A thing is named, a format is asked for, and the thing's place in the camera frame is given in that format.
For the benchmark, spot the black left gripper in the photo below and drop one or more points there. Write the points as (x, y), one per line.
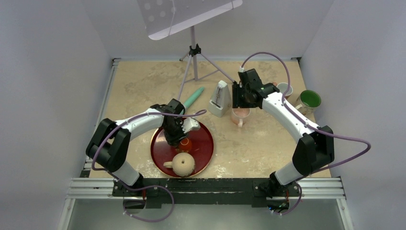
(174, 141)

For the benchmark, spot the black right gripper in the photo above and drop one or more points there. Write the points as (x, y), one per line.
(236, 89)

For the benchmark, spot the small orange cup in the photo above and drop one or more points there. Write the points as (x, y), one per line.
(185, 145)

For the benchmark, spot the pink upside-down mug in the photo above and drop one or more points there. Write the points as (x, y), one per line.
(239, 116)

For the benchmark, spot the pink flower mug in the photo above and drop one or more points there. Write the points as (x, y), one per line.
(283, 86)

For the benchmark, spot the tall cream upside-down mug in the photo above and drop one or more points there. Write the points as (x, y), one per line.
(307, 102)

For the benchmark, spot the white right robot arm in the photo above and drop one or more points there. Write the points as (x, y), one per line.
(314, 144)

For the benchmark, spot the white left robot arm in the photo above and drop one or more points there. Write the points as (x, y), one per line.
(109, 145)

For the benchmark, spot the beige round upside-down mug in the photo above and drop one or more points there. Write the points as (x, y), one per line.
(183, 164)

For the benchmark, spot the white metronome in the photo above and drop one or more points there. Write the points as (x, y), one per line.
(220, 100)

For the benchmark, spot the round red tray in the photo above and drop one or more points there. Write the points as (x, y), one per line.
(202, 150)

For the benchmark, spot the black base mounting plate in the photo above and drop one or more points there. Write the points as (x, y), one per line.
(256, 192)

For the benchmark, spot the purple music stand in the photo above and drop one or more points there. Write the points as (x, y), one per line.
(164, 18)

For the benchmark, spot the teal recorder flute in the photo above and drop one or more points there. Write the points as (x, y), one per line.
(193, 98)

